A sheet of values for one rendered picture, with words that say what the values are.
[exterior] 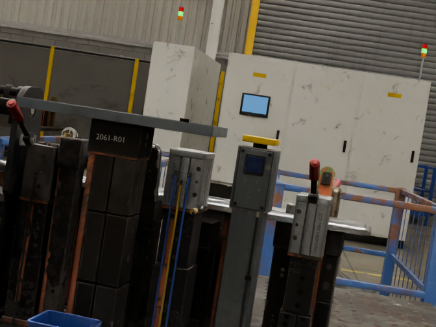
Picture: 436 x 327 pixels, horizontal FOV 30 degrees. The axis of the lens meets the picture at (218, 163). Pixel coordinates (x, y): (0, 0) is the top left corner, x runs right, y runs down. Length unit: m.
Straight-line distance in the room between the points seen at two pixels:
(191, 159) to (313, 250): 0.30
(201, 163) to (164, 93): 8.17
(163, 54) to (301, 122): 1.83
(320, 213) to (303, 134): 8.12
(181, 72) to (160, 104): 0.46
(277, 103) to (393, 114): 1.37
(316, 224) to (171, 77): 8.24
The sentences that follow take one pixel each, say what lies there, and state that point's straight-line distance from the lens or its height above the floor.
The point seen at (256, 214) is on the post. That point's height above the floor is 1.02.
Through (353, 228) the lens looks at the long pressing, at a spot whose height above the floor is 1.00.
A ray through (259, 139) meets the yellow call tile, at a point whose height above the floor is 1.15.
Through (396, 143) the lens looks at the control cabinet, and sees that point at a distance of 9.81.
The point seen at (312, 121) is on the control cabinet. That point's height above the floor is 1.33.
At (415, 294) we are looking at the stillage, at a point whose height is 0.55.
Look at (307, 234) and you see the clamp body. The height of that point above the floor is 0.99.
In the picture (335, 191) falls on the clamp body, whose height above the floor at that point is 1.06.
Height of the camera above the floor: 1.18
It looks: 3 degrees down
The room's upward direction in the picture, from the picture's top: 9 degrees clockwise
